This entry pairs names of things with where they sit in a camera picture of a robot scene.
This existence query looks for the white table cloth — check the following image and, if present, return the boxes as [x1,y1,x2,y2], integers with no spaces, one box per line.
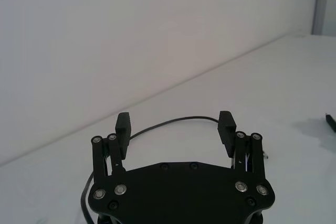
[0,32,336,224]

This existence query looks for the thin black cable with plug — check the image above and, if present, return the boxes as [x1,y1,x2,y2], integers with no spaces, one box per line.
[80,115,269,224]

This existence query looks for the grey striped post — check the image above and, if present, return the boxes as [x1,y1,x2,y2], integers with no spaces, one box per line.
[312,0,330,35]

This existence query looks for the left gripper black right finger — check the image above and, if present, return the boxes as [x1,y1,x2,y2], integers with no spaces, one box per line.
[217,111,267,180]

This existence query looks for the black rounded oblong device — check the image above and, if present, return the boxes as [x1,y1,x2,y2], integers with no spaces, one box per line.
[324,113,336,133]

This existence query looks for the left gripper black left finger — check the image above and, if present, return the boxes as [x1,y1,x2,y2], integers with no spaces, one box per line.
[90,112,132,183]

